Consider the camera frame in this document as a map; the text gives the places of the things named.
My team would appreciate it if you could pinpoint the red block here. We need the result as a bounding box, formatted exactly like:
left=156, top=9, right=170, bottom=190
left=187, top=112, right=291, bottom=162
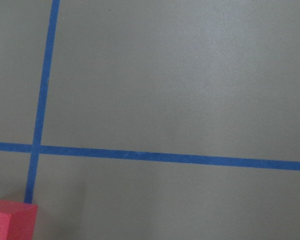
left=0, top=199, right=38, bottom=240

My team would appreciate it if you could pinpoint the brown paper table mat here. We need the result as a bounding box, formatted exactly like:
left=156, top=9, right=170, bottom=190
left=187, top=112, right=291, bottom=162
left=0, top=0, right=300, bottom=240

